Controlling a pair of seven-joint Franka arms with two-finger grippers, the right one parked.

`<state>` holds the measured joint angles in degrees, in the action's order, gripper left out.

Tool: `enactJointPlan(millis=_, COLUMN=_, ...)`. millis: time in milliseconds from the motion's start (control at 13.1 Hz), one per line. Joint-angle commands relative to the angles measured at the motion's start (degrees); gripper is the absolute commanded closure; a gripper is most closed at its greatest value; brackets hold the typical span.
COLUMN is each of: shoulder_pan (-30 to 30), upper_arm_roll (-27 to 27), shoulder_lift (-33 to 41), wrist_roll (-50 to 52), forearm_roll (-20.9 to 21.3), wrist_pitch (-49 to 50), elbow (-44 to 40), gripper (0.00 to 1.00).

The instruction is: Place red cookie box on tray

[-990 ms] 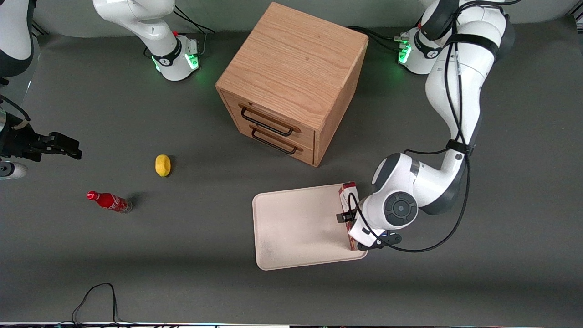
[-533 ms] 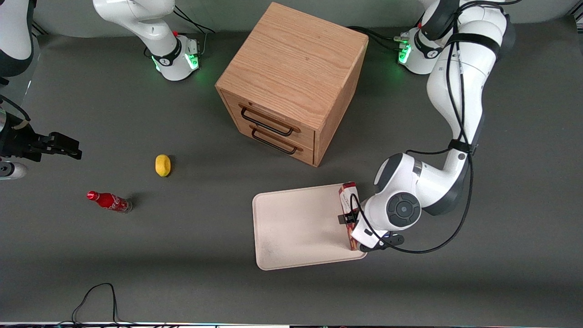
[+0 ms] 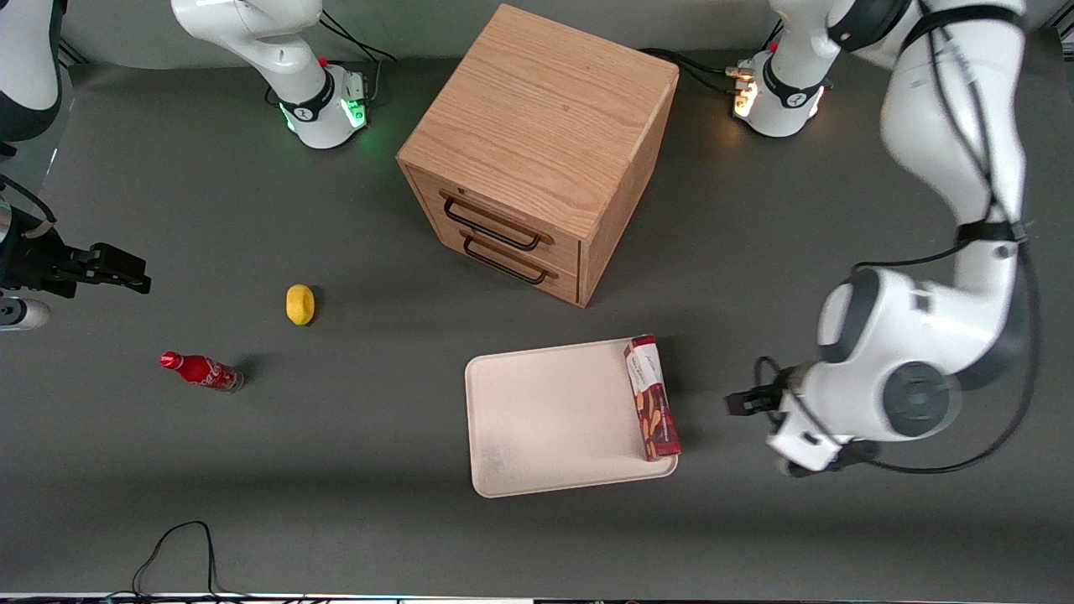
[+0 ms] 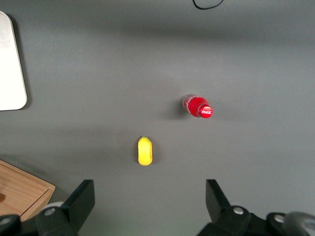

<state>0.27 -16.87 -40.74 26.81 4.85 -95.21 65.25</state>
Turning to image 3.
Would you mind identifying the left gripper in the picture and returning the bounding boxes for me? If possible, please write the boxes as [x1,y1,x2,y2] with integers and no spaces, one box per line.
[725,366,845,476]

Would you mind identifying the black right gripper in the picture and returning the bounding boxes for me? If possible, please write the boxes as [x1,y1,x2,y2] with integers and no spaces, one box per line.
[0,220,153,299]

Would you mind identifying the red tartan cookie box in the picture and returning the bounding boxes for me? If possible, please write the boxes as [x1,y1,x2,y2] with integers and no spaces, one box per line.
[623,335,681,462]

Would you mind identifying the white rectangular tray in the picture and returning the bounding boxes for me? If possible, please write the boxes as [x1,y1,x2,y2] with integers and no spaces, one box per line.
[464,336,679,499]

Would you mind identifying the red cola bottle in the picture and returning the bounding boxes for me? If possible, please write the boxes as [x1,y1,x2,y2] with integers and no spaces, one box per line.
[159,351,245,393]

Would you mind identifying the wooden drawer cabinet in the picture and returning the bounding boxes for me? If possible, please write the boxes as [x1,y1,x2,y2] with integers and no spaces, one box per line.
[396,3,680,309]

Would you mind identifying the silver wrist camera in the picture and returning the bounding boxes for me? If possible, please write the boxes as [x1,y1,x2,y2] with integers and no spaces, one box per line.
[0,298,51,331]

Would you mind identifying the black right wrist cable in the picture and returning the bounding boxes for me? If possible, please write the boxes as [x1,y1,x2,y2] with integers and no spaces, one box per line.
[0,174,56,224]

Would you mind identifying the black cable loop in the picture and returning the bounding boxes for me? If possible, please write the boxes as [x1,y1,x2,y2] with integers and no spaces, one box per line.
[109,521,253,601]

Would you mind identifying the black drawer handle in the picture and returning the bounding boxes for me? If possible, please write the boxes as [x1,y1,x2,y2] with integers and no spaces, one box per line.
[442,195,542,252]
[463,235,550,286]

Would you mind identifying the black right arm base cable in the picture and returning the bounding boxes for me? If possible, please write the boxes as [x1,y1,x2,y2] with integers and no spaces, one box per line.
[319,10,397,64]

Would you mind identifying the black arm base cable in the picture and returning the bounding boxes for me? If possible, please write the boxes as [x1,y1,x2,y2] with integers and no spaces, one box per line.
[639,46,752,95]
[319,10,397,64]

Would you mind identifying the black left arm base cable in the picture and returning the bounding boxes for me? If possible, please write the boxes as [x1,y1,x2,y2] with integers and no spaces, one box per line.
[639,46,752,95]

